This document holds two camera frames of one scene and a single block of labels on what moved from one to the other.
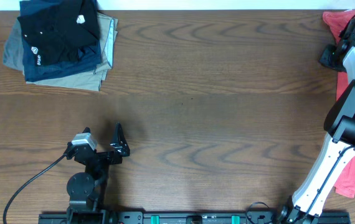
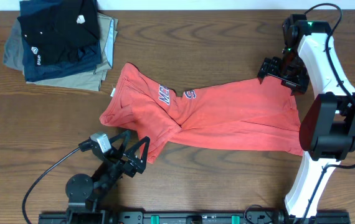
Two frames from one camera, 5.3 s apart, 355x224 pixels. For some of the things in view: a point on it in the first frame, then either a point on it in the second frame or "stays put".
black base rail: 225,217 stays put
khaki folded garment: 90,79 stays put
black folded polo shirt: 56,34 stays put
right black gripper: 327,59 -> 299,84
